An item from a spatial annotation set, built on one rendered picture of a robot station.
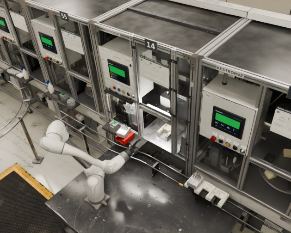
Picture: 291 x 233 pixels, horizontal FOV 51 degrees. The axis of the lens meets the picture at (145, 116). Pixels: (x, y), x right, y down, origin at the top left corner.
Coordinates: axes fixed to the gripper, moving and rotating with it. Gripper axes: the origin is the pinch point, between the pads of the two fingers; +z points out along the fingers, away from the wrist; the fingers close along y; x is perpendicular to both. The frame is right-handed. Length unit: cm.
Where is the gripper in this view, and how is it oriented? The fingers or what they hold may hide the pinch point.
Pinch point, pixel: (140, 141)
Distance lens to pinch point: 279.5
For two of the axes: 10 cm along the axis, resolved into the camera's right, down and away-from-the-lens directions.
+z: 6.4, -5.3, 5.6
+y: -0.6, -7.6, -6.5
